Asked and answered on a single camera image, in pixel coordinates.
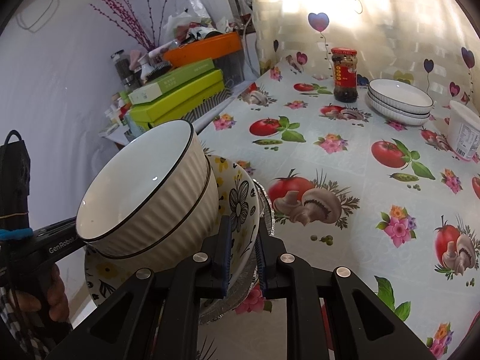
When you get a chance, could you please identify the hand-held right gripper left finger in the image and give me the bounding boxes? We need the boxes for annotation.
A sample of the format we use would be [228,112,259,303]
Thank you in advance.
[45,215,233,360]

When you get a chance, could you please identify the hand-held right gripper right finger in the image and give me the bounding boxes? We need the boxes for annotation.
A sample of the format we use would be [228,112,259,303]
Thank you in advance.
[255,225,437,360]

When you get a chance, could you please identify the white ribbed bowl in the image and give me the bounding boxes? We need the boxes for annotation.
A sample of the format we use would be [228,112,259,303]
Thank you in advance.
[85,155,220,274]
[75,120,209,250]

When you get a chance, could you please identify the yellow black floral plate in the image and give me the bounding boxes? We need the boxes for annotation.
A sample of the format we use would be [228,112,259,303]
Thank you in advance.
[84,154,261,308]

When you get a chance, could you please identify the person's left forearm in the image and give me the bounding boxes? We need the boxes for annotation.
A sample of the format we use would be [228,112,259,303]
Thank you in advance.
[0,285,50,360]

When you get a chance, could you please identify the person's left hand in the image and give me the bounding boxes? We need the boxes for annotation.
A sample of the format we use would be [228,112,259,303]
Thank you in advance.
[9,263,71,321]

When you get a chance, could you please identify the lime green box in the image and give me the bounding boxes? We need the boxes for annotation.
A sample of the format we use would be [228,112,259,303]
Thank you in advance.
[133,86,226,133]
[129,68,225,121]

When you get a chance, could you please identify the pale green flat box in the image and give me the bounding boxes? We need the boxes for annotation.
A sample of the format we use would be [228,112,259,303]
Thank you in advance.
[128,59,215,105]

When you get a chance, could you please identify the white round brush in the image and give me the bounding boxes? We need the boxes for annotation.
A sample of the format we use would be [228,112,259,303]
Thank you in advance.
[138,54,172,82]

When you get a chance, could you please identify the dark pepper grinder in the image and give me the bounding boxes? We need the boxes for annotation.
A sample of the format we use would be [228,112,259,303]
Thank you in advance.
[111,50,138,88]

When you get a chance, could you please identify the red label sauce jar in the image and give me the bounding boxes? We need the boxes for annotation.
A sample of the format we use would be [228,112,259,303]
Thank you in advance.
[331,47,359,103]

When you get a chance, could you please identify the orange plastic basket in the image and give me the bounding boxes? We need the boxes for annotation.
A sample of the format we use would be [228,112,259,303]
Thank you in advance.
[163,32,243,69]

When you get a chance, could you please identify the crumpled plastic packets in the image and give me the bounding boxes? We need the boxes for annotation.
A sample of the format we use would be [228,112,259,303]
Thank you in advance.
[161,0,241,46]

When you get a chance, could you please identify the white plastic tub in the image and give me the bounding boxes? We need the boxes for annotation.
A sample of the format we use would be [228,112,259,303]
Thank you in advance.
[448,100,480,162]

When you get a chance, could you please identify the pink decorative branches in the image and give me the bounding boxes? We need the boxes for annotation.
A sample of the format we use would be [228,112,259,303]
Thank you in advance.
[90,0,173,52]

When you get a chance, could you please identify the heart print curtain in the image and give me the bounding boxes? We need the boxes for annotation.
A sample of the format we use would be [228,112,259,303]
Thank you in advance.
[240,0,480,118]

